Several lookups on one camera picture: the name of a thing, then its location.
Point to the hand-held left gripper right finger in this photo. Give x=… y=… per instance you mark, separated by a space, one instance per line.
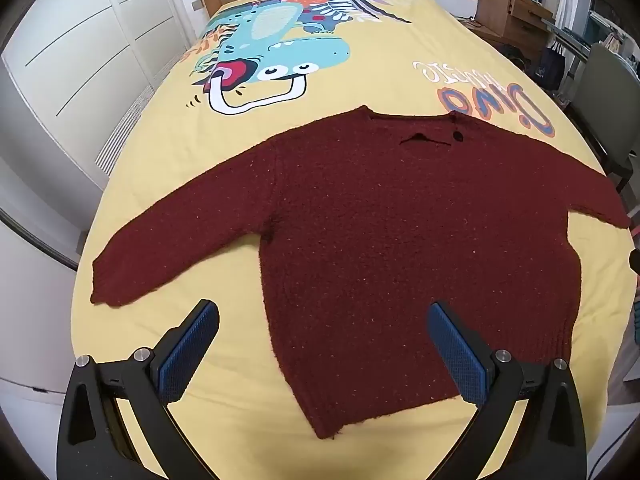
x=457 y=355

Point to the dark blue tote bag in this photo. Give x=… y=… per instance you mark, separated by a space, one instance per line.
x=551 y=62

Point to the white storage shelf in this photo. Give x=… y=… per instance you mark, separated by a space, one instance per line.
x=590 y=5

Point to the dark red knit sweater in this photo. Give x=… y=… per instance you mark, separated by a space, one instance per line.
x=375 y=235

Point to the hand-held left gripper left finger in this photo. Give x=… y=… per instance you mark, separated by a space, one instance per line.
x=187 y=355

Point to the brown cardboard box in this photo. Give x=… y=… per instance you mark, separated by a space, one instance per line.
x=510 y=10

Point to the white ribbed panel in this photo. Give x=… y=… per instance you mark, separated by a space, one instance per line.
x=125 y=130

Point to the yellow dinosaur print bedsheet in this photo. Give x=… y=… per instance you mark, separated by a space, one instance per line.
x=380 y=65

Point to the grey green chair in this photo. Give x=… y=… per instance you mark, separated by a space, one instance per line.
x=607 y=95

